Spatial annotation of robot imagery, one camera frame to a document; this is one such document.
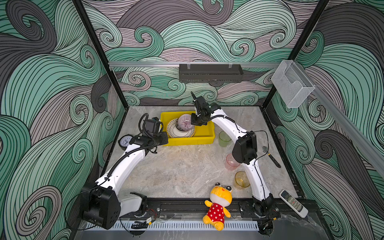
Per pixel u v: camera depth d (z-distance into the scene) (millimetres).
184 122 952
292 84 789
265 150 951
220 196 706
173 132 1006
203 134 983
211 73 978
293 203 740
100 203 384
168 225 697
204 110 699
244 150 590
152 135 612
